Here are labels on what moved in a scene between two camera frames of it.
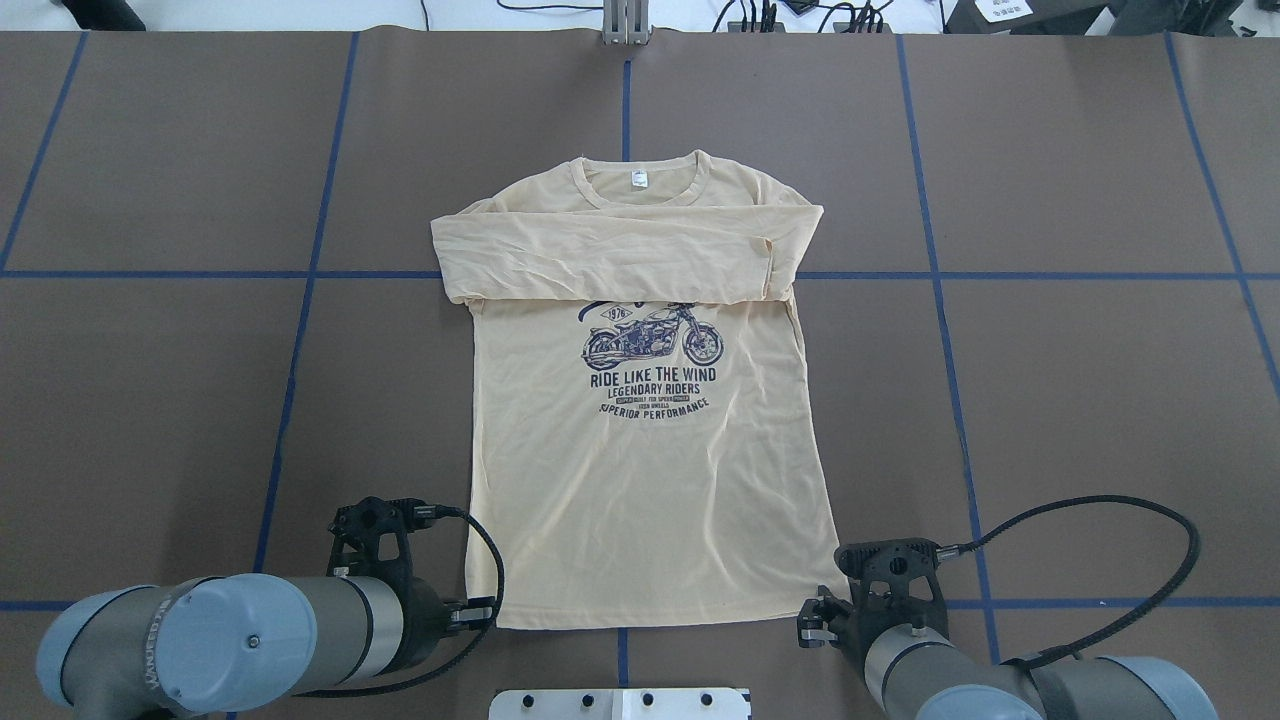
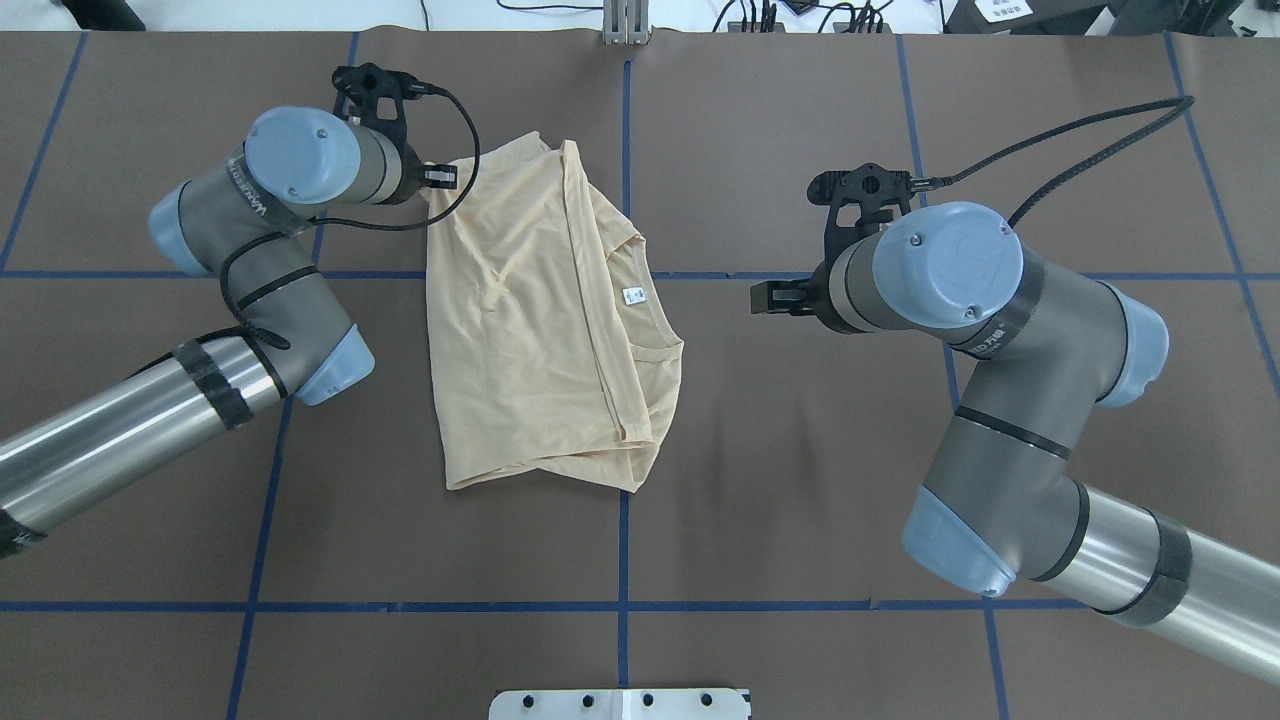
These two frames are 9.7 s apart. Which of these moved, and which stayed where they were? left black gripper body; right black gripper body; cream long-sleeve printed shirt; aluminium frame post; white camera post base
Moved: right black gripper body; left black gripper body; cream long-sleeve printed shirt
Stayed: aluminium frame post; white camera post base
